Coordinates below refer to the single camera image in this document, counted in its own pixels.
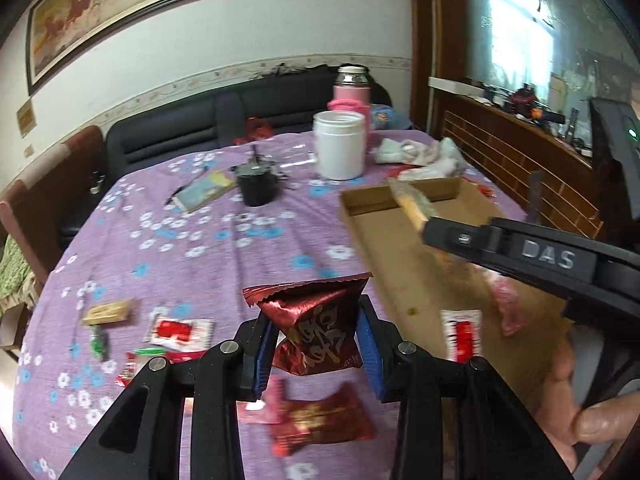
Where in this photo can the blue cartoon bag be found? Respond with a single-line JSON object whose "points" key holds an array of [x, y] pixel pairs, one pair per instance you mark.
{"points": [[390, 117]]}

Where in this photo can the golden snack bar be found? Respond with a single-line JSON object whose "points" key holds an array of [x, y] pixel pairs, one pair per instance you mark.
{"points": [[412, 207], [107, 311]]}

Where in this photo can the pink thermos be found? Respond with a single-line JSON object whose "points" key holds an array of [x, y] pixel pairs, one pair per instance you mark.
{"points": [[351, 85]]}

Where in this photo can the green cloth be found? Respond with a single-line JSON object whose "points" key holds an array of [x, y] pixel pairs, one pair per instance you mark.
{"points": [[12, 270]]}

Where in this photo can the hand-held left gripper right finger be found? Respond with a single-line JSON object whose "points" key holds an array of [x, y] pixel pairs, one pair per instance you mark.
{"points": [[370, 355]]}

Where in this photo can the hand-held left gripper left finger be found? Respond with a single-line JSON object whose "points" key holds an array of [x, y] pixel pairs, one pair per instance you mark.
{"points": [[264, 360]]}

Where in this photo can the small red snack packet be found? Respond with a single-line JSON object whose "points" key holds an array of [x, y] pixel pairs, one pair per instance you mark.
{"points": [[131, 367]]}

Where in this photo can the red plastic bag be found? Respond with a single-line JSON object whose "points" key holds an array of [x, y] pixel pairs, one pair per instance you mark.
{"points": [[255, 130]]}

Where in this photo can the wooden chair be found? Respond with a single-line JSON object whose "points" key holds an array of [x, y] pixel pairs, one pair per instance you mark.
{"points": [[35, 220]]}

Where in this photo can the dark red snack packet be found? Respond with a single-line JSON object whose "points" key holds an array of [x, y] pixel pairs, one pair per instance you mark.
{"points": [[315, 330]]}

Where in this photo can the white plastic jar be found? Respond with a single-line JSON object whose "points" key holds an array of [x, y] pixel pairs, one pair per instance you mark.
{"points": [[339, 147]]}

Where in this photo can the clear plastic wrapper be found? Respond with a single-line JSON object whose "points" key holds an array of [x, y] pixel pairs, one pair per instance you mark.
{"points": [[300, 160]]}

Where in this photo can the black sofa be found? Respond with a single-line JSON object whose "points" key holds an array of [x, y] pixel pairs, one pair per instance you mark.
{"points": [[190, 120]]}

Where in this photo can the white plastic bags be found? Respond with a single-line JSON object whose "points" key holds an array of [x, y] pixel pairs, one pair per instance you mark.
{"points": [[425, 155]]}

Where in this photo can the framed painting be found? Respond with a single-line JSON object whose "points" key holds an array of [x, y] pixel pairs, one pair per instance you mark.
{"points": [[115, 15]]}

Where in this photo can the yellow blue booklet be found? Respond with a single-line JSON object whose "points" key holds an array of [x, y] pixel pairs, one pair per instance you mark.
{"points": [[205, 191]]}

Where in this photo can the white red snack packet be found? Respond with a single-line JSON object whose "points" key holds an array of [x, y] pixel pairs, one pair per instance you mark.
{"points": [[177, 332], [462, 335]]}

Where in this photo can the purple floral tablecloth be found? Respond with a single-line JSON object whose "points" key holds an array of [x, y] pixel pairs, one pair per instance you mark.
{"points": [[210, 260]]}

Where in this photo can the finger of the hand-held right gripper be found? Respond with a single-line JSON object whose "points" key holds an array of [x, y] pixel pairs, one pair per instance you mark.
{"points": [[480, 240]]}

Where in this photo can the cardboard box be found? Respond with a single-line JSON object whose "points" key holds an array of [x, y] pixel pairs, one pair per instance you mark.
{"points": [[395, 245]]}

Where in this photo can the large wall mirror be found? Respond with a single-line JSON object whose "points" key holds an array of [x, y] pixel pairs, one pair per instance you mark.
{"points": [[530, 25]]}

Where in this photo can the person's right hand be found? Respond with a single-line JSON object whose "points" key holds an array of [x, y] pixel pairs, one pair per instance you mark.
{"points": [[600, 425]]}

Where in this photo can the pink snack packet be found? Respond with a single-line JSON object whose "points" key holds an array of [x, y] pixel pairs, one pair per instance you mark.
{"points": [[510, 305], [267, 400]]}

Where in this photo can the black pot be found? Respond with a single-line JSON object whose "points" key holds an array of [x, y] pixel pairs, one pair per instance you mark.
{"points": [[256, 185]]}

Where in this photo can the red wrapper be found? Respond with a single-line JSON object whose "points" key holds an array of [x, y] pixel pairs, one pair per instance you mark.
{"points": [[484, 191]]}

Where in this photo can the gold wall plaque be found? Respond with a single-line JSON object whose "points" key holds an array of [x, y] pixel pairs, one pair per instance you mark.
{"points": [[26, 119]]}

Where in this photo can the red object on sideboard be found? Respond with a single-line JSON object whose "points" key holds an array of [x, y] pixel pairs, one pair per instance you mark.
{"points": [[522, 100]]}

